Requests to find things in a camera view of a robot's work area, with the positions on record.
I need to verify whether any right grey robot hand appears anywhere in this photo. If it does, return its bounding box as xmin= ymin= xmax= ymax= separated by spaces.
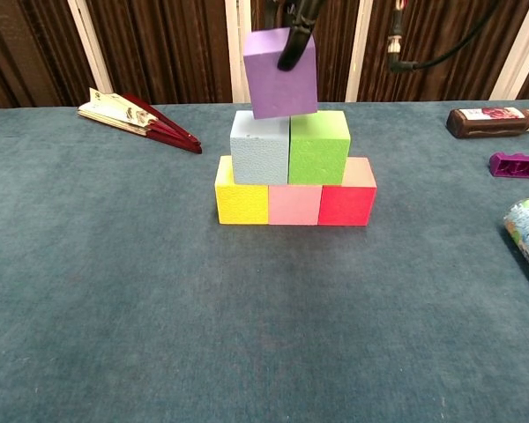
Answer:
xmin=264 ymin=0 xmax=325 ymax=72

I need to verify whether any purple foam cube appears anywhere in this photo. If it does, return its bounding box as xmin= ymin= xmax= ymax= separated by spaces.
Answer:
xmin=242 ymin=26 xmax=319 ymax=121

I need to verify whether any green foam cube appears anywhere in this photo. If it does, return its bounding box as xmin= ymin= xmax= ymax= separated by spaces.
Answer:
xmin=287 ymin=109 xmax=352 ymax=186

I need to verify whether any light blue foam cube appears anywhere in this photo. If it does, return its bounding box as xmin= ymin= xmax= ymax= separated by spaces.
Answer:
xmin=229 ymin=109 xmax=292 ymax=186

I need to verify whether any red foam cube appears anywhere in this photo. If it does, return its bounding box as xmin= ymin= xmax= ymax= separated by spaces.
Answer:
xmin=317 ymin=157 xmax=378 ymax=226

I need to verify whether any yellow foam cube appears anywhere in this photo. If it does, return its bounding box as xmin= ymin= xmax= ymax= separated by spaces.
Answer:
xmin=214 ymin=155 xmax=271 ymax=226

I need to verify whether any dark brown curtain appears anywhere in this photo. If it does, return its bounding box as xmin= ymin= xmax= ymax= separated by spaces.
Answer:
xmin=0 ymin=0 xmax=529 ymax=111

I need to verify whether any pink foam cube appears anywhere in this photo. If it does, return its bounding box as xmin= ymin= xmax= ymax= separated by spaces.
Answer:
xmin=267 ymin=182 xmax=324 ymax=226

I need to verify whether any red and white folding fan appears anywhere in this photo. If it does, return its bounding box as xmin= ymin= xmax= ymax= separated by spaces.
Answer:
xmin=77 ymin=87 xmax=203 ymax=155

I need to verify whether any brown bottle with white cap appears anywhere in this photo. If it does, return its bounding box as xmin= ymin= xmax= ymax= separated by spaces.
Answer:
xmin=445 ymin=107 xmax=529 ymax=140

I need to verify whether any purple plastic block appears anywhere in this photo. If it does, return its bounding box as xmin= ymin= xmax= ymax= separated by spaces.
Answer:
xmin=488 ymin=152 xmax=529 ymax=179

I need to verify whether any white frame post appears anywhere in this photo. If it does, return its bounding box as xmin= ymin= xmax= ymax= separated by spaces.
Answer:
xmin=345 ymin=0 xmax=383 ymax=103
xmin=66 ymin=0 xmax=114 ymax=94
xmin=224 ymin=0 xmax=255 ymax=104
xmin=488 ymin=0 xmax=529 ymax=101

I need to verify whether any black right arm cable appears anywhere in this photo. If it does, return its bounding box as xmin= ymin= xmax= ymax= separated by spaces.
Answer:
xmin=387 ymin=0 xmax=499 ymax=74

